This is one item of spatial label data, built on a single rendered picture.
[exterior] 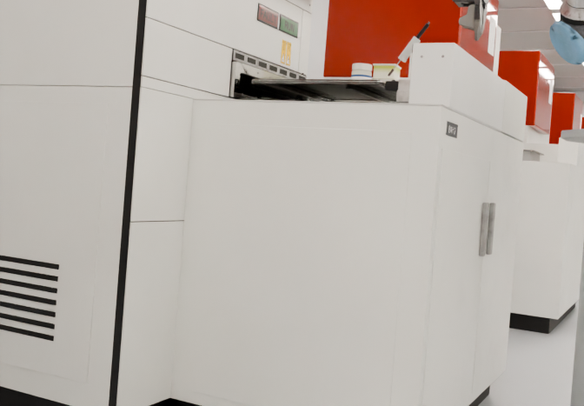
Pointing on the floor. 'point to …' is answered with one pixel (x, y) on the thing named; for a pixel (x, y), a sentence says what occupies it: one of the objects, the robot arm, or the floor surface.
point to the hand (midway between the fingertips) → (479, 36)
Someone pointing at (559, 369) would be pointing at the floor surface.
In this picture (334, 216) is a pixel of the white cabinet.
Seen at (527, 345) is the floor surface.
